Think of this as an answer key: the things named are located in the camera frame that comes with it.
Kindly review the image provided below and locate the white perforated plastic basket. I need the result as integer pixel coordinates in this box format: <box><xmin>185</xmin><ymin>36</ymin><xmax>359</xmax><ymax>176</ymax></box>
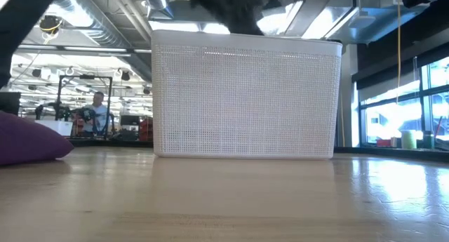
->
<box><xmin>151</xmin><ymin>29</ymin><xmax>343</xmax><ymax>161</ymax></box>

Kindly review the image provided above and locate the black robot station frame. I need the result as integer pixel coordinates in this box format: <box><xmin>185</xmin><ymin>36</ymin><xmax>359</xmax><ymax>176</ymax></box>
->
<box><xmin>55</xmin><ymin>74</ymin><xmax>114</xmax><ymax>140</ymax></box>

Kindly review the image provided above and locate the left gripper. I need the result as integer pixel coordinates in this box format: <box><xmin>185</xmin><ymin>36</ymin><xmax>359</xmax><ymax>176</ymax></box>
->
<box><xmin>189</xmin><ymin>0</ymin><xmax>264</xmax><ymax>36</ymax></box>

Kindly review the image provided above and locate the purple cloth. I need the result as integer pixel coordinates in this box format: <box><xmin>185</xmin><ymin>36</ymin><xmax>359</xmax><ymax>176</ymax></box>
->
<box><xmin>0</xmin><ymin>110</ymin><xmax>75</xmax><ymax>167</ymax></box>

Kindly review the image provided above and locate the black monitor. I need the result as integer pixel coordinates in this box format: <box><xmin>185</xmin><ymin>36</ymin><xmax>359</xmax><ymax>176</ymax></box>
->
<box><xmin>0</xmin><ymin>91</ymin><xmax>22</xmax><ymax>116</ymax></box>

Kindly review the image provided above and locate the person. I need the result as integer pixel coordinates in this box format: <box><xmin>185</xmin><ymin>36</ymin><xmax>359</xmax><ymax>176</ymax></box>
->
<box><xmin>81</xmin><ymin>90</ymin><xmax>110</xmax><ymax>137</ymax></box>

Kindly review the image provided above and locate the dark cup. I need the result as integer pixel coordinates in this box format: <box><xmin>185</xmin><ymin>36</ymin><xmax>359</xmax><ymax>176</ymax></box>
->
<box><xmin>422</xmin><ymin>130</ymin><xmax>436</xmax><ymax>150</ymax></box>

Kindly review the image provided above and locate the green cup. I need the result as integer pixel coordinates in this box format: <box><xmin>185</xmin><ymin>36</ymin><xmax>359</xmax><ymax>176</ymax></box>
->
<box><xmin>401</xmin><ymin>129</ymin><xmax>418</xmax><ymax>150</ymax></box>

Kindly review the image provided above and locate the white background box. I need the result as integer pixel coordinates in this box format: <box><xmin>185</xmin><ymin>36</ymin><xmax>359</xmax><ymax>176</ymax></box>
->
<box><xmin>34</xmin><ymin>119</ymin><xmax>74</xmax><ymax>137</ymax></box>

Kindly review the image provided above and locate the black and yellow cord reel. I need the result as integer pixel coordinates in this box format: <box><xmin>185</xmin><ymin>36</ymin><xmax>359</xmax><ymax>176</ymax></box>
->
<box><xmin>38</xmin><ymin>14</ymin><xmax>65</xmax><ymax>36</ymax></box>

